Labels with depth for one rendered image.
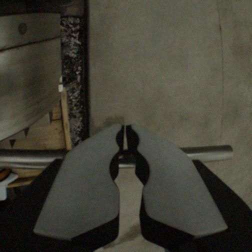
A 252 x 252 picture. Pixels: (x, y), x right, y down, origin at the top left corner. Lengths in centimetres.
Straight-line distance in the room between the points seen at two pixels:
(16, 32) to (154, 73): 152
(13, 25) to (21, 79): 6
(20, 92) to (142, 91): 150
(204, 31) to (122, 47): 78
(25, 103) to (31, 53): 5
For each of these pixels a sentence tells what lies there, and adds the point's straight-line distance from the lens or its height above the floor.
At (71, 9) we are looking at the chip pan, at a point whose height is 54.
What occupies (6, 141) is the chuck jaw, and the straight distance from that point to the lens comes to 35.
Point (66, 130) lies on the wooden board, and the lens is 58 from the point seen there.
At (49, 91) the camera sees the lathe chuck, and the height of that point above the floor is 116.
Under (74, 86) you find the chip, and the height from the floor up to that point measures 59.
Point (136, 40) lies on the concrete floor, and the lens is 156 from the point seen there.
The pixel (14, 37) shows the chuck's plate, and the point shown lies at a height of 120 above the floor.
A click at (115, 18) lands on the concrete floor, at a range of 149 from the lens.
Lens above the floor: 141
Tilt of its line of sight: 54 degrees down
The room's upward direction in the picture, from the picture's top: 140 degrees clockwise
